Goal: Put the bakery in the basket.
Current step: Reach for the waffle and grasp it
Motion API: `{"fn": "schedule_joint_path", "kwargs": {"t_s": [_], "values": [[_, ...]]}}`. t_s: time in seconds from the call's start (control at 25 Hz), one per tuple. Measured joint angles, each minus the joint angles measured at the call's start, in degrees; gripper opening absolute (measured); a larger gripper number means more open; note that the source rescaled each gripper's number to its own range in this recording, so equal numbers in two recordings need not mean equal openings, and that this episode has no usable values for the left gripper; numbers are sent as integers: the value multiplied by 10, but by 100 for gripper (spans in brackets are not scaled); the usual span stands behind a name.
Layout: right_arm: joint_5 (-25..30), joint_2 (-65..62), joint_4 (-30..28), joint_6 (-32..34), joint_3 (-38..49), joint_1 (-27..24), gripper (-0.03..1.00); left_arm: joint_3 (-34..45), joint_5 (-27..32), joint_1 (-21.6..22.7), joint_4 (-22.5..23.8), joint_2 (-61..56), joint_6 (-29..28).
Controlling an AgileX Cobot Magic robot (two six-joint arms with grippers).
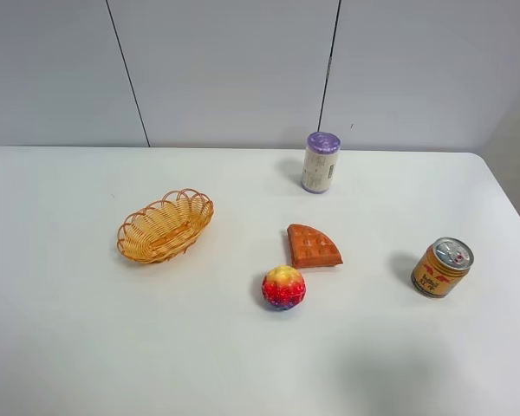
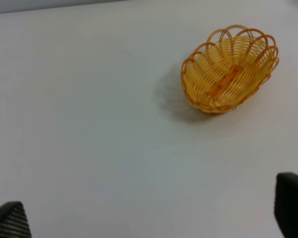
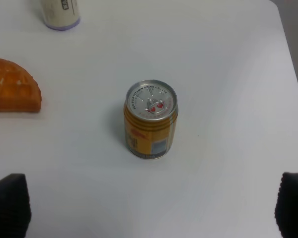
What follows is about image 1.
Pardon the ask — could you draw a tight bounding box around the brown waffle wedge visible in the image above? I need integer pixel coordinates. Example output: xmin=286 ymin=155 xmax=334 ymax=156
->
xmin=287 ymin=224 xmax=343 ymax=269

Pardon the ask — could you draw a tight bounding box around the orange wicker oval basket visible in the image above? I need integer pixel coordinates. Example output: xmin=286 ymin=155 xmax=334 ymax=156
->
xmin=116 ymin=188 xmax=214 ymax=264

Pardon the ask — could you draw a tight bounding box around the purple trash bag roll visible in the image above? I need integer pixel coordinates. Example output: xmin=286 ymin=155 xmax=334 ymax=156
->
xmin=301 ymin=132 xmax=341 ymax=194

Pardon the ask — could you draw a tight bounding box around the rainbow coloured squishy ball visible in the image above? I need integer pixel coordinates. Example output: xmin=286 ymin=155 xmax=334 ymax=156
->
xmin=261 ymin=265 xmax=306 ymax=311

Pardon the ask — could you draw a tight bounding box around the gold energy drink can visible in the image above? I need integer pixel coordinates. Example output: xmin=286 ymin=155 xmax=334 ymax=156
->
xmin=411 ymin=237 xmax=474 ymax=298

